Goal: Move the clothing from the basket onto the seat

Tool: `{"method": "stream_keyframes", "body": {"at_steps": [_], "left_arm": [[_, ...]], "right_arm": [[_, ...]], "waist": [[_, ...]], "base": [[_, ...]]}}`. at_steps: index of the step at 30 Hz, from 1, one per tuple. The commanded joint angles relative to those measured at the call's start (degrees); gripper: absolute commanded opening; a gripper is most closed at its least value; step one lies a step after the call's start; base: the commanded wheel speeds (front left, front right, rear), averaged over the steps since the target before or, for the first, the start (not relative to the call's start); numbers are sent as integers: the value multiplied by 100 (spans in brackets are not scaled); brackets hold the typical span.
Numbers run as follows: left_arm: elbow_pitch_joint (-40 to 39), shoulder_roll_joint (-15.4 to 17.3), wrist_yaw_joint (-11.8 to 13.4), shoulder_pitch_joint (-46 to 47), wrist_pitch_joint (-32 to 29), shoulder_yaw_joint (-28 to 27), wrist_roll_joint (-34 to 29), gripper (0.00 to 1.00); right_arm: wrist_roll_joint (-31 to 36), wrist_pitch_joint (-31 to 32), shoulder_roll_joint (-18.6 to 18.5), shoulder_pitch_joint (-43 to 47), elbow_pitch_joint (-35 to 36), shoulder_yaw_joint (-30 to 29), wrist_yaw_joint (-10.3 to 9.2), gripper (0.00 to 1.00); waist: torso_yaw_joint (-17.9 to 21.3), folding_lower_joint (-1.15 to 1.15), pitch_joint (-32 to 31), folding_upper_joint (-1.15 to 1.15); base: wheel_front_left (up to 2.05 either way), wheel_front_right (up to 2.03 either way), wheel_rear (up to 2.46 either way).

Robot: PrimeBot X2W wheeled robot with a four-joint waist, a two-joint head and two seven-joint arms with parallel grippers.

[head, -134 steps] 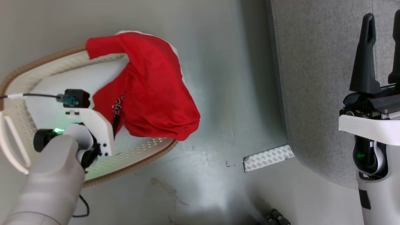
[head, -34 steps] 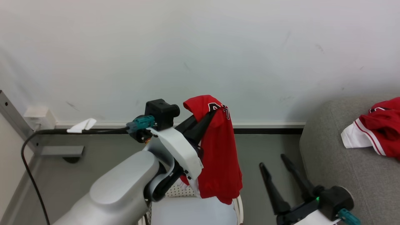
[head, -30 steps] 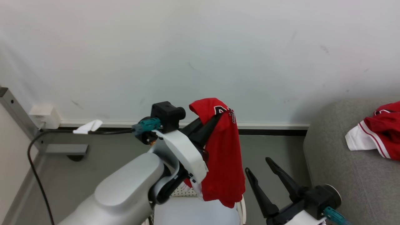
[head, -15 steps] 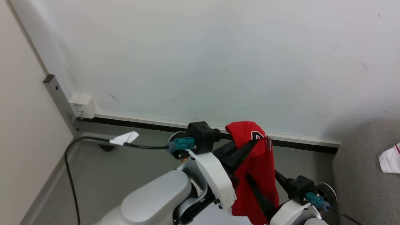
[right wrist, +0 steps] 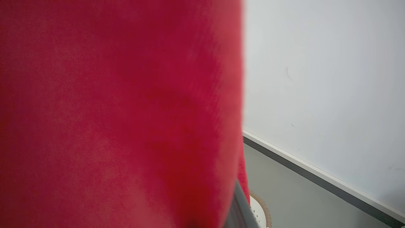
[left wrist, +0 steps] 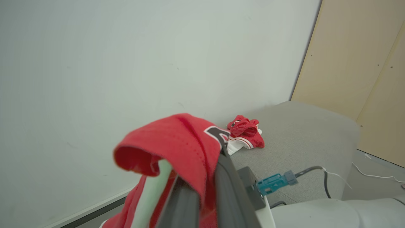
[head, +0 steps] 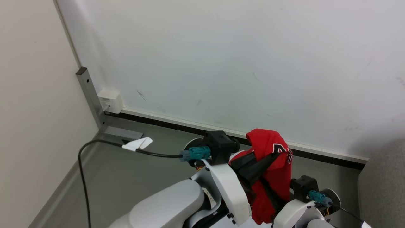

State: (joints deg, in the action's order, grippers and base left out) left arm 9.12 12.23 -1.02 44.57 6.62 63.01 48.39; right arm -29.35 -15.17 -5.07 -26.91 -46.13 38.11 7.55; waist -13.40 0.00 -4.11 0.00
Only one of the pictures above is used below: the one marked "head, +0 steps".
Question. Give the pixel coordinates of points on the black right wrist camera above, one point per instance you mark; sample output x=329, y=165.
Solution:
x=303, y=187

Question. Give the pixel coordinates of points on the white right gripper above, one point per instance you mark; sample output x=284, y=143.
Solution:
x=291, y=215

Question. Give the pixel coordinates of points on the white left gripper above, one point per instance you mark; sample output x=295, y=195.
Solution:
x=229, y=190

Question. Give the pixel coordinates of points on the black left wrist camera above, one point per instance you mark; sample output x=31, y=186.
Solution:
x=220, y=147

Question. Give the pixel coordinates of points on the dark baseboard strip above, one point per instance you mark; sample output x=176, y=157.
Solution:
x=190, y=126

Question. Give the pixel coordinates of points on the red sports jersey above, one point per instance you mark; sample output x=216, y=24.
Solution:
x=278, y=172

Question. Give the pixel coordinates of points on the white wall socket box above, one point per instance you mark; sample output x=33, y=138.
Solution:
x=111, y=100

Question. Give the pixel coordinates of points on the grey metal floor bracket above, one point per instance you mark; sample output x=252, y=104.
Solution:
x=90, y=95

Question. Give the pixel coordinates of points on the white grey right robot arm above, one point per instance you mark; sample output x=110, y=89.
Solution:
x=330, y=199

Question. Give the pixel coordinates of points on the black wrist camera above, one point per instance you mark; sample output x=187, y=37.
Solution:
x=220, y=147
x=303, y=187

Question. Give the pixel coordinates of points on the white wall panel trim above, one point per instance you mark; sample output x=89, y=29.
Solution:
x=202, y=122

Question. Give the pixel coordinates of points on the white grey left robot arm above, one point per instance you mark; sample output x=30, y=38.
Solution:
x=164, y=205

